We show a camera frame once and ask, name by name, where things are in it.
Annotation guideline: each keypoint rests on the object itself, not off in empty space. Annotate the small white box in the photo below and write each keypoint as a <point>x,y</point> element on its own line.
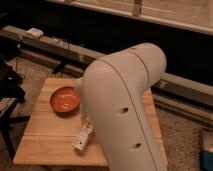
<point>35,32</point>

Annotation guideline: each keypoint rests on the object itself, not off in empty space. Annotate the black chair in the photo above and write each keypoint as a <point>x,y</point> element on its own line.
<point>11,94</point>

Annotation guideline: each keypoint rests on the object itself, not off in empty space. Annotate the blue and white container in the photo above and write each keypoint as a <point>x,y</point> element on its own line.
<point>206,153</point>

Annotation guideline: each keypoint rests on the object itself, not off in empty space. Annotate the orange ceramic bowl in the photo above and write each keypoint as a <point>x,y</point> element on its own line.
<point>64,99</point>

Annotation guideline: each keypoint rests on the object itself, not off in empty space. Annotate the long wooden beam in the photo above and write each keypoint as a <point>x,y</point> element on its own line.
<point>169,84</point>

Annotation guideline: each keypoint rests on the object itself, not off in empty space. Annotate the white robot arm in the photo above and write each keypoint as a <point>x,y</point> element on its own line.
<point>111,90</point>

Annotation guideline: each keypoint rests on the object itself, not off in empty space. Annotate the white plastic bottle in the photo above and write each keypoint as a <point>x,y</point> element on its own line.
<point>86,131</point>

